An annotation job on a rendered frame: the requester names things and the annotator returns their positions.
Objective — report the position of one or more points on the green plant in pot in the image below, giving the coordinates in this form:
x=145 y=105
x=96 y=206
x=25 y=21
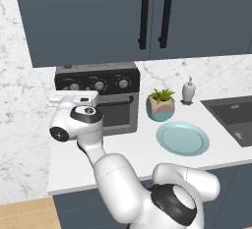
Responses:
x=160 y=106

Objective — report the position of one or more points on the silver toaster oven knob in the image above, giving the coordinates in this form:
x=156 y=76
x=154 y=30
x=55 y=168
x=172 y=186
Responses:
x=99 y=85
x=74 y=86
x=123 y=83

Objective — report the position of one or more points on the dark blue wall cupboard door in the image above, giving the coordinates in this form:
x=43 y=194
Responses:
x=82 y=20
x=210 y=13

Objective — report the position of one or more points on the dark grey sink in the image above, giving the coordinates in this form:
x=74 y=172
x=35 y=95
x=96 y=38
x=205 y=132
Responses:
x=234 y=118

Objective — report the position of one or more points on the white soap dispenser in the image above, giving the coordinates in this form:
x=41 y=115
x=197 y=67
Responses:
x=189 y=92

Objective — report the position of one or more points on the light blue plate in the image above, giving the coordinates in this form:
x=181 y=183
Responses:
x=182 y=138

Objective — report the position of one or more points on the black toaster oven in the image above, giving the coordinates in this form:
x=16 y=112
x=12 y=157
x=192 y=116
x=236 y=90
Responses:
x=98 y=74

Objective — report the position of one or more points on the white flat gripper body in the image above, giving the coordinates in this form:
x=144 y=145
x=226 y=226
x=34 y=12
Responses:
x=65 y=96

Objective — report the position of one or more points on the dark blue base cupboard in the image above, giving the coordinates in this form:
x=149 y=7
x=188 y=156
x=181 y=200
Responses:
x=75 y=210

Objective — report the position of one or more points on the grey toaster oven door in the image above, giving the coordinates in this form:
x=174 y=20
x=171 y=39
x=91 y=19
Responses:
x=119 y=115

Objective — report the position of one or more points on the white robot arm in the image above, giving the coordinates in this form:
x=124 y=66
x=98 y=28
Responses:
x=114 y=180

